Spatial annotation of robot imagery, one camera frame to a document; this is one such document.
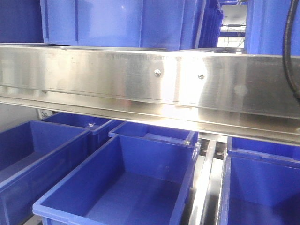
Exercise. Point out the blue rear centre bin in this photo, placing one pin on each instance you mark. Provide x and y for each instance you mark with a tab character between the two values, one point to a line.
166	134

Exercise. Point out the blue rear left bin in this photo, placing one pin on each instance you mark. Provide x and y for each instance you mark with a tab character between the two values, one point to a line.
99	127

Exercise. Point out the blue front centre bin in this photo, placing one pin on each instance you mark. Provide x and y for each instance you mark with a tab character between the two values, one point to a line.
127	181

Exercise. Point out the steel shelf divider bar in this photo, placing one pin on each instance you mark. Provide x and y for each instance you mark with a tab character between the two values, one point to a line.
204	199

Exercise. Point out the large blue upper bin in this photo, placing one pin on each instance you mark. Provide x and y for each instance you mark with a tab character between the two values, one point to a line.
169	24

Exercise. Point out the blue rear right bin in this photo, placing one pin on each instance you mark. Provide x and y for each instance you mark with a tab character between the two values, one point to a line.
277	149

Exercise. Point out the blue front right bin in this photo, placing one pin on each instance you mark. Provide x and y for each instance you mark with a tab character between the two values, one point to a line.
259	189

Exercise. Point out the blue upper right crate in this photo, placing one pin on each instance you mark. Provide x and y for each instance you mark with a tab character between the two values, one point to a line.
265	26

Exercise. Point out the blue far left upper bin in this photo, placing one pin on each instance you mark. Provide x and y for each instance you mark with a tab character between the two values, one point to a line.
20	21

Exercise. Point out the left rail screw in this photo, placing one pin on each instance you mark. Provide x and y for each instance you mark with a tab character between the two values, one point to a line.
157	72

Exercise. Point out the rail screw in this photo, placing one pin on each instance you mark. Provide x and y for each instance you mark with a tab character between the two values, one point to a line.
201	76
157	72

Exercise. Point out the right rail screw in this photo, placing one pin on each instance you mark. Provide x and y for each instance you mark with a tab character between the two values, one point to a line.
201	76

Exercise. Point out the stainless steel shelf rail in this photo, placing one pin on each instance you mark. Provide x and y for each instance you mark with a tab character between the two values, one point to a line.
241	95

